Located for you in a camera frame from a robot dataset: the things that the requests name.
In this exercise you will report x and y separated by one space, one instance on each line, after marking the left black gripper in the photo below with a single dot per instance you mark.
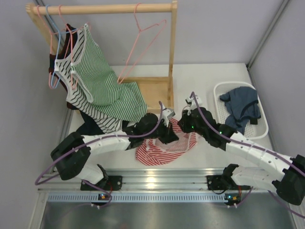
168 133

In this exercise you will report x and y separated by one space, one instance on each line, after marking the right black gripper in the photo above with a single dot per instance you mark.
183 122

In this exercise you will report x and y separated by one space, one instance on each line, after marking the red striped tank top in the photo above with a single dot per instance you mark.
153 152

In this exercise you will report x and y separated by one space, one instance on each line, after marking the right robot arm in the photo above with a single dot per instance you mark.
274 172

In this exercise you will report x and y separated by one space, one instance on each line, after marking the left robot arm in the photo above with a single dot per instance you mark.
75 155

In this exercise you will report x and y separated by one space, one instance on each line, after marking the green striped tank top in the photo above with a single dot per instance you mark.
100 84

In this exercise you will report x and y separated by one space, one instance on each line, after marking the black striped tank top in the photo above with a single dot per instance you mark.
76 97

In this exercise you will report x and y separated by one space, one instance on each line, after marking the dark maroon tank top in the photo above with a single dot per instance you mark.
61 55

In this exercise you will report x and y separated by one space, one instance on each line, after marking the pink hanger with tops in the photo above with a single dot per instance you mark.
74 83

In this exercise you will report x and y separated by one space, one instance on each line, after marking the pink hanger far left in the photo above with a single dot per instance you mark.
53 80

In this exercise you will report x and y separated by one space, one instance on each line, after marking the wooden clothes rack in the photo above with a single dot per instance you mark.
154 89

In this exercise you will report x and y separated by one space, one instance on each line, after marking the blue grey garment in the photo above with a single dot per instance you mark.
242 105

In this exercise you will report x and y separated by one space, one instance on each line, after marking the white plastic laundry basket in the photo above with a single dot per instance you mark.
251 131

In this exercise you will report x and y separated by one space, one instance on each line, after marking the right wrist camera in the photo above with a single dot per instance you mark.
193 102

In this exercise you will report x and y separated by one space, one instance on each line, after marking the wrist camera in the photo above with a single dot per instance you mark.
193 102
167 114

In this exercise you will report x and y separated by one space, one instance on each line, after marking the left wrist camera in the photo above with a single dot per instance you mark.
167 114

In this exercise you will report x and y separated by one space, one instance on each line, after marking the aluminium mounting rail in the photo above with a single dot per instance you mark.
164 179

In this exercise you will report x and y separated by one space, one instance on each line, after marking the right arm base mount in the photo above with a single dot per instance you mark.
219 182

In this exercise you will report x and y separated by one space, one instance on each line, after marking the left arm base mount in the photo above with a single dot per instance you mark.
112 183

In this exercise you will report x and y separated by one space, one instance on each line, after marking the perforated cable tray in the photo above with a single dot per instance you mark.
141 197

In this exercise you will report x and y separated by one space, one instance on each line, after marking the blue wire hanger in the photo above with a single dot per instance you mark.
61 35

